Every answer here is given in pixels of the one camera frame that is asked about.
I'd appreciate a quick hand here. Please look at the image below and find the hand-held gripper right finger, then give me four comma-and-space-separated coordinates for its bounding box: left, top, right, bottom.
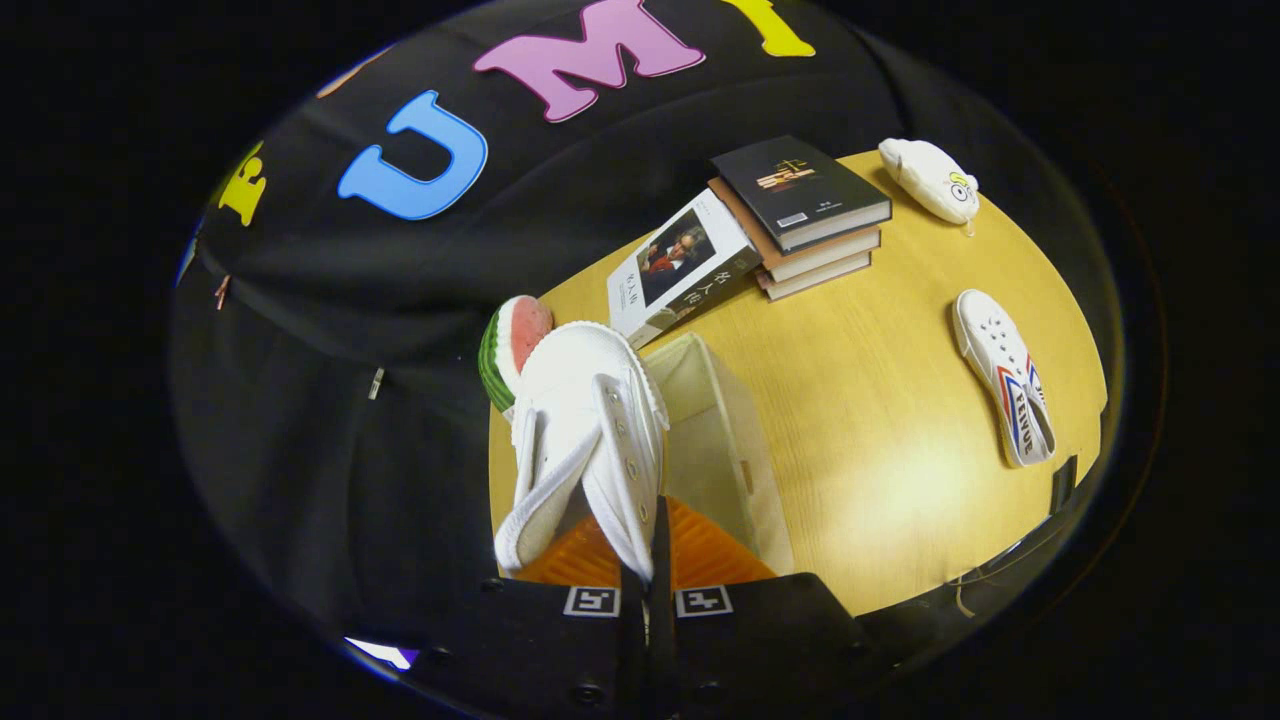
650, 495, 876, 720

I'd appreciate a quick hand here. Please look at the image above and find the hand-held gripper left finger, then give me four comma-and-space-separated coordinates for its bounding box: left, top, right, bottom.
400, 510, 649, 720

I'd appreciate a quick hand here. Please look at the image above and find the beige fabric storage box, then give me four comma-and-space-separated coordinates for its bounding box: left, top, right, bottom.
645, 332, 796, 577

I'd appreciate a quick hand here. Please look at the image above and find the white striped canvas shoe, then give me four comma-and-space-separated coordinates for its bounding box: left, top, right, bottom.
494, 320, 671, 583
952, 289, 1057, 469

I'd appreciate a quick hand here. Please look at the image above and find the glowing screen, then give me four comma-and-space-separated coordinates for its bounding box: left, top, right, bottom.
345, 637, 419, 671

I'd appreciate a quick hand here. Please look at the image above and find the watermelon slice plush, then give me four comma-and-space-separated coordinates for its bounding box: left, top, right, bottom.
477, 295, 554, 413

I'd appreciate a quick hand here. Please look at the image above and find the thin brown book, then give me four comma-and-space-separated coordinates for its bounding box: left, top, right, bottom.
755, 250, 873, 302

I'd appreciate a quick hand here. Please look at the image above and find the black backdrop cloth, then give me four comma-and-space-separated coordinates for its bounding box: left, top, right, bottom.
168, 0, 1121, 691

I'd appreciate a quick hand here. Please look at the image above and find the white portrait cover book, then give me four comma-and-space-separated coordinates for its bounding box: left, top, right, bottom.
607, 188, 763, 349

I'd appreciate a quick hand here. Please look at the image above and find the black hardcover book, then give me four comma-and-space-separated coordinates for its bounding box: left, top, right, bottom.
711, 135, 893, 253

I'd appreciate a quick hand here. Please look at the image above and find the white plush toy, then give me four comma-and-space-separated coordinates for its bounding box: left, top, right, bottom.
878, 138, 981, 231

